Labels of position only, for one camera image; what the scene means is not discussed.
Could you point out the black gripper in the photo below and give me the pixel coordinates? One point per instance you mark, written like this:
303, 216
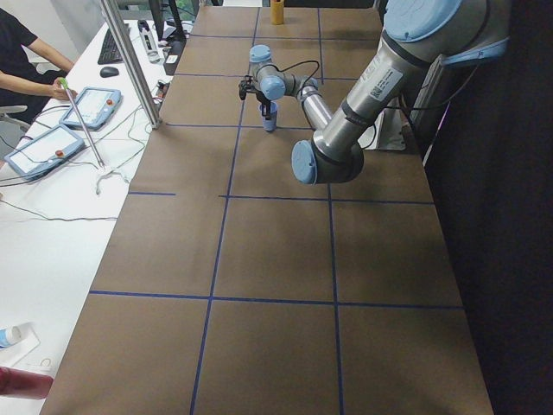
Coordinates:
262, 98

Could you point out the blue ribbed plastic cup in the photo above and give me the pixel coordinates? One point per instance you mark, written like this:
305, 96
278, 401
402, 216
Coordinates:
270, 119

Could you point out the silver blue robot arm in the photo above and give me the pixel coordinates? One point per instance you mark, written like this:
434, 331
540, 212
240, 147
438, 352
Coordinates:
415, 34

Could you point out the wooden bamboo cup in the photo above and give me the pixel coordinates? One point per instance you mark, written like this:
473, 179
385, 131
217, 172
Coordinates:
277, 12

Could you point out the black monitor stand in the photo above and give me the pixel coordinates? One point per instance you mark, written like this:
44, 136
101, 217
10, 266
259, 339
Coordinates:
171, 33

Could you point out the black computer mouse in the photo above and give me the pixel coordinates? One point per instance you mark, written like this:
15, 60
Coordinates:
107, 72

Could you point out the black keyboard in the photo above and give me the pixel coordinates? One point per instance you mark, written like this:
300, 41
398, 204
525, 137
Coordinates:
109, 53

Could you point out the upper teach pendant tablet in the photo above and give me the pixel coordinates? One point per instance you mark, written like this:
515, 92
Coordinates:
96, 105

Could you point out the teach pendant tablet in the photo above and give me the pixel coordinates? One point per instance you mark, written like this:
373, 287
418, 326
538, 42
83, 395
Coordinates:
96, 105
45, 153

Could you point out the metal rod green tip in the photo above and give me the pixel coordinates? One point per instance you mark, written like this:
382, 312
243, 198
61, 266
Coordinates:
64, 85

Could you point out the lower teach pendant tablet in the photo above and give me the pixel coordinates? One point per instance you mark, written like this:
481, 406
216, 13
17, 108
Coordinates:
45, 153

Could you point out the person in black shirt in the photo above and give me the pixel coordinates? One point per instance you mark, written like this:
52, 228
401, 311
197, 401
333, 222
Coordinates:
21, 83

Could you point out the white blue tube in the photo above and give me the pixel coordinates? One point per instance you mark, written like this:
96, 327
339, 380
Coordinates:
10, 336

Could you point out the white paper sheet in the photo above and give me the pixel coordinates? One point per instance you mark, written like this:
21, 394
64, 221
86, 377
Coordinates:
30, 341

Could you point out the red bottle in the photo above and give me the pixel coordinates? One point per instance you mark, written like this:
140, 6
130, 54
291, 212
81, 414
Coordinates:
23, 384

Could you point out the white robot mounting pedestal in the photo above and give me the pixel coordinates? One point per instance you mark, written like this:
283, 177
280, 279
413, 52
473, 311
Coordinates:
385, 134

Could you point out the aluminium frame post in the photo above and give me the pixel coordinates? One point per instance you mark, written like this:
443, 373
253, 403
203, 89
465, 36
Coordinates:
116, 25

